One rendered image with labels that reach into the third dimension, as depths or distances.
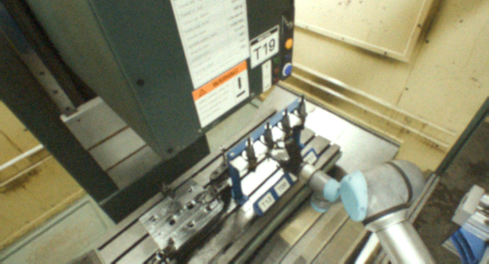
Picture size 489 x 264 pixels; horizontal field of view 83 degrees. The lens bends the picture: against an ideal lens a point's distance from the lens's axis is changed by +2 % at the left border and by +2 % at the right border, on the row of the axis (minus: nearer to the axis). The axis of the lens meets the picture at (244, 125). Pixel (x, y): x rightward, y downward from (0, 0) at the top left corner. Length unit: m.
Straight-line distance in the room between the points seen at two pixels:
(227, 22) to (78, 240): 1.63
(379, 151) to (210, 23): 1.37
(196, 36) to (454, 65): 1.11
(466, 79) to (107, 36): 1.30
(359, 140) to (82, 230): 1.71
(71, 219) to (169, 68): 1.64
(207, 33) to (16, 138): 1.32
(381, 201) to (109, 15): 0.68
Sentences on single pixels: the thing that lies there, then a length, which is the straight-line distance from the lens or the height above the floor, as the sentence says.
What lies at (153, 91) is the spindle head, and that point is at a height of 1.79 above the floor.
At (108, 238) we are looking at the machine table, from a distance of 1.47.
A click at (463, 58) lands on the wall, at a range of 1.40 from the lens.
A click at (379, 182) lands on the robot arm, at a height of 1.47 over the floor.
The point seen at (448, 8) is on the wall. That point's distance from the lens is 1.34.
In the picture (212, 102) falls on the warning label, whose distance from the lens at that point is 0.63.
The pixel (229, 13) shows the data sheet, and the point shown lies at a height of 1.86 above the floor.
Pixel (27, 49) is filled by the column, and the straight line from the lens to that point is 1.12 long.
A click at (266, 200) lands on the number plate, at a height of 0.94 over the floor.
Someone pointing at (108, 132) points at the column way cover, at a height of 1.27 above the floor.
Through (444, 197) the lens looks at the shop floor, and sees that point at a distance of 2.77.
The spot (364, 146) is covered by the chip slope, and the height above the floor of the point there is 0.82.
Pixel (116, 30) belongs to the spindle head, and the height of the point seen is 1.91.
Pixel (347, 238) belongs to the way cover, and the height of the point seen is 0.72.
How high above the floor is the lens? 2.09
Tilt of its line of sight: 45 degrees down
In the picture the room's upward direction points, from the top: 7 degrees counter-clockwise
